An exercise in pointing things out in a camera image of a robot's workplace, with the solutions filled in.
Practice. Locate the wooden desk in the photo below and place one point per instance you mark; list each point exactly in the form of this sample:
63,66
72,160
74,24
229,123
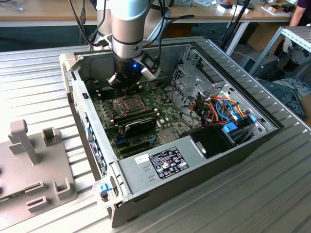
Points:
36,12

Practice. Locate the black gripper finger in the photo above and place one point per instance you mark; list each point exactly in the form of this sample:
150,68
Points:
113,82
138,88

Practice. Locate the black RAM stick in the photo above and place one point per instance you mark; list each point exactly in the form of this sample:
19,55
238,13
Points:
133,114
136,119

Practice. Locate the black graphics card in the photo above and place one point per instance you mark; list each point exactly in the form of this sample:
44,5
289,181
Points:
141,127

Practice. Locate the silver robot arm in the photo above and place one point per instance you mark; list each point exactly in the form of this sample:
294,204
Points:
126,24

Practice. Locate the grey PC case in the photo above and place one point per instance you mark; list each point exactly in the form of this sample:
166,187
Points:
182,199

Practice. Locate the white box on desk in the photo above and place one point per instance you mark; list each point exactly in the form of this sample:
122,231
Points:
221,9

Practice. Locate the grey power supply unit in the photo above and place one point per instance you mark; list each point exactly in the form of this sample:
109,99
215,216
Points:
136,177

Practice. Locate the dark panel on floor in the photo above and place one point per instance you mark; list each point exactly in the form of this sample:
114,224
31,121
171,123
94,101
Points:
279,97

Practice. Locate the black camera bracket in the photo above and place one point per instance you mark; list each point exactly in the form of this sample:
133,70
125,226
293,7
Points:
138,58

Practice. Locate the person in purple top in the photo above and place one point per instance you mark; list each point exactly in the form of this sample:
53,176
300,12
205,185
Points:
300,11

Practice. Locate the silver metal drive cage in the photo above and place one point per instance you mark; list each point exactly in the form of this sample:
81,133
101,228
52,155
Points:
187,82

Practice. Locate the black expansion slot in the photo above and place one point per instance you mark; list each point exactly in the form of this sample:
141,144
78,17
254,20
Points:
134,145
137,151

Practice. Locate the blue disk carrier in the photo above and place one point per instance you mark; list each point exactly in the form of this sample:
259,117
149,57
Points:
229,128

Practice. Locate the green motherboard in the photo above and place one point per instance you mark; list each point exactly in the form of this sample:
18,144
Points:
170,121

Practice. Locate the silver CPU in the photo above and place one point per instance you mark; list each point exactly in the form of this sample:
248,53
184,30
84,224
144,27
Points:
130,104

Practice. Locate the grey chipset heatsink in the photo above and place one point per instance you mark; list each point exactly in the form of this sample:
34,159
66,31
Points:
167,136

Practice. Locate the black tripod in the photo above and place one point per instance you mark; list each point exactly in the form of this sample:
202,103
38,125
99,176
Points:
237,19

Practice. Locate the grey computer tower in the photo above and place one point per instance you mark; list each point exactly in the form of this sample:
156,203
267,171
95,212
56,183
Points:
255,63

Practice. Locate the small open cardboard box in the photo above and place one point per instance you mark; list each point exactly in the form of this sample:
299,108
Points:
274,8

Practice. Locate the aluminium frame table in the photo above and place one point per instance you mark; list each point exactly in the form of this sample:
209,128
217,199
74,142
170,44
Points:
298,36

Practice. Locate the CPU socket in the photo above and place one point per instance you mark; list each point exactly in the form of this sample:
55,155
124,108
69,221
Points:
121,109

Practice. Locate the silver metal bracket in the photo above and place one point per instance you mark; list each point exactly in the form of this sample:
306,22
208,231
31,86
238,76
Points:
192,57

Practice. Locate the blue expansion slot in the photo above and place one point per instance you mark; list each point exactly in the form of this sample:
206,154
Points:
120,140

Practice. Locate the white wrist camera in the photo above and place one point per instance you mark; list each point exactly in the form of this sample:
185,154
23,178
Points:
151,72

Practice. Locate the blue case latch tab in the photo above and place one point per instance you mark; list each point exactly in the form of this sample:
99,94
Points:
104,189

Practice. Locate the grey parts rack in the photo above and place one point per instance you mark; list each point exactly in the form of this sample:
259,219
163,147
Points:
19,174

